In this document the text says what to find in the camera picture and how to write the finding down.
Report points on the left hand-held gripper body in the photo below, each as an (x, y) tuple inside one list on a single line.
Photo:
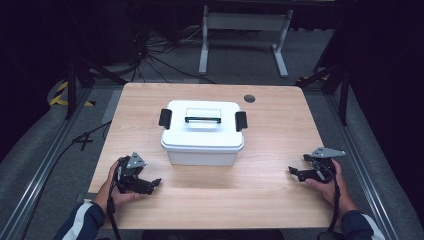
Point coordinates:
[(131, 173)]

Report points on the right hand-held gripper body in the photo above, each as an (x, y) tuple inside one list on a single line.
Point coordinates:
[(325, 163)]

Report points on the person's left hand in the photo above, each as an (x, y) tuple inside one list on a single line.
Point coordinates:
[(111, 190)]

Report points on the person's right hand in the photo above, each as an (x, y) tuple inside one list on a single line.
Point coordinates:
[(333, 193)]

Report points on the white plastic storage box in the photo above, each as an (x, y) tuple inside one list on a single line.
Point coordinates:
[(200, 158)]

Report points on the black tripod stand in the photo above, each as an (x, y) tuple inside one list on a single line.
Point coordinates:
[(71, 90), (343, 90)]

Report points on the black curtain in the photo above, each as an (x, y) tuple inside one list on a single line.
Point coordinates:
[(30, 66), (390, 83)]

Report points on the grey metal floor rail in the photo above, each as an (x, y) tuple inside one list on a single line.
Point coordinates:
[(43, 166), (363, 166)]

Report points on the grey metal desk frame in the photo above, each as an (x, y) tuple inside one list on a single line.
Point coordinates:
[(246, 21)]

